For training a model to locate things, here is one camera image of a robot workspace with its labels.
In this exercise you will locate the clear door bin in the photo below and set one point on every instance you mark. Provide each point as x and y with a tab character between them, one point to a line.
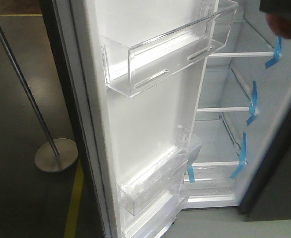
140	192
157	217
144	42

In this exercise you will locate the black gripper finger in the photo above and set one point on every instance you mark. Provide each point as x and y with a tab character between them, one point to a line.
280	8

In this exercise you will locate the yellow floor tape line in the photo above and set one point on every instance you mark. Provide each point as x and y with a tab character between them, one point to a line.
33	203

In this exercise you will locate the red yellow apple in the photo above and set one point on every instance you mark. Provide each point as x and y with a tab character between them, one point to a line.
279	25

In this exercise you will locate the blue tape strip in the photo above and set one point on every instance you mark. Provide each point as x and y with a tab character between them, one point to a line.
191	175

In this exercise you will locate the clear lower door bin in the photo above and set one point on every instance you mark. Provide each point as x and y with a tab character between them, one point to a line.
157	217

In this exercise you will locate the clear middle door bin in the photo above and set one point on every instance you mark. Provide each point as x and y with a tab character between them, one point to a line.
140	192

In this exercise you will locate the open grey fridge body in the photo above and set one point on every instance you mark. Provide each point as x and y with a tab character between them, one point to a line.
245	95

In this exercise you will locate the clear fridge crisper drawer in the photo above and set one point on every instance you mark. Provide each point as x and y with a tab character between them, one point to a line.
212	180

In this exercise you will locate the white fridge door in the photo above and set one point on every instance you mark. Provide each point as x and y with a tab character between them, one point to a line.
118	137

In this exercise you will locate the clear upper door bin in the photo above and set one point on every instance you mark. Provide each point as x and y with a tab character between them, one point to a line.
144	42

